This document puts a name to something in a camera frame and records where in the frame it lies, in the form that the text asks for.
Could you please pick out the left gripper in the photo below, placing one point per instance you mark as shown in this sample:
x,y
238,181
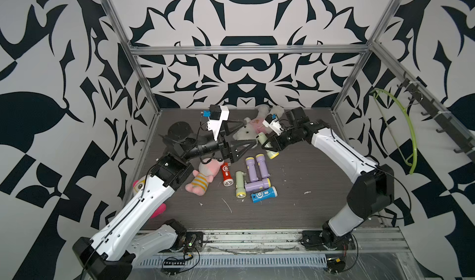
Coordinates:
x,y
226,152

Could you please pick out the black hook rack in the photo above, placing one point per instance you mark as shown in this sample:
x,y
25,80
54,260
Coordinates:
x,y
435,110

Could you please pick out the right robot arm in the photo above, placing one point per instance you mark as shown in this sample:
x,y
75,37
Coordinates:
x,y
372,185

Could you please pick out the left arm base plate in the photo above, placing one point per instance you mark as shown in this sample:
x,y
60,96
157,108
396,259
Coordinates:
x,y
186,241

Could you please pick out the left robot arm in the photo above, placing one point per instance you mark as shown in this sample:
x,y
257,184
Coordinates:
x,y
191,159

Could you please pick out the purple flashlight upright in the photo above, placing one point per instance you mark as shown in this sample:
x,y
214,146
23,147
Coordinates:
x,y
261,161
251,167

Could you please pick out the purple flashlight right upright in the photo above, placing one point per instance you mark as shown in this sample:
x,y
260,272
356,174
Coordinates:
x,y
261,161

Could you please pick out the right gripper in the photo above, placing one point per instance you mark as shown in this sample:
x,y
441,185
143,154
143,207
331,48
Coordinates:
x,y
280,145

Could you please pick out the green hoop on wall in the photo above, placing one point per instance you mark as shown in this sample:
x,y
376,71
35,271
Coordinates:
x,y
412,159

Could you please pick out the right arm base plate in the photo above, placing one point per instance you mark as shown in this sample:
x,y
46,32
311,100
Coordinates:
x,y
319,240

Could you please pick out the pink striped plush pig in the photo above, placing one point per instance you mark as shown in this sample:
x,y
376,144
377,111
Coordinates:
x,y
204,176

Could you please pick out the purple flashlight lying sideways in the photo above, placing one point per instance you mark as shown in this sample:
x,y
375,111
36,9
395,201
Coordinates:
x,y
258,185

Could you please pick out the blue flashlight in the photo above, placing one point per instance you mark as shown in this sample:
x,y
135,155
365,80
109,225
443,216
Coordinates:
x,y
264,195

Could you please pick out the green flashlight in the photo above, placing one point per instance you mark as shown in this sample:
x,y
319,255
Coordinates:
x,y
240,185
265,144

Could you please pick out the purple flashlight left upright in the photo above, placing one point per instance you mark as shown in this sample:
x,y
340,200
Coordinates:
x,y
251,167

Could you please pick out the white teddy bear pink shirt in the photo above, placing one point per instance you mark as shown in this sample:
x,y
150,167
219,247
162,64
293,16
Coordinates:
x,y
255,126

